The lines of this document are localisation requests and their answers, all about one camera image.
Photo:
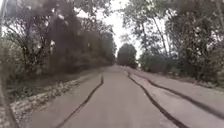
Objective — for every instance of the leaf-strewn dirt verge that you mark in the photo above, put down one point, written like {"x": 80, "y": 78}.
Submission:
{"x": 30, "y": 100}

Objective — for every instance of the dark round tree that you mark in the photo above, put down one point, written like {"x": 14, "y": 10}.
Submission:
{"x": 126, "y": 55}

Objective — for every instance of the row of trees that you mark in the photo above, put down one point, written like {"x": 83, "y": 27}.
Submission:
{"x": 50, "y": 40}
{"x": 186, "y": 40}

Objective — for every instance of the grey concrete road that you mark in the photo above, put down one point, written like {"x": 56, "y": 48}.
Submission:
{"x": 116, "y": 100}

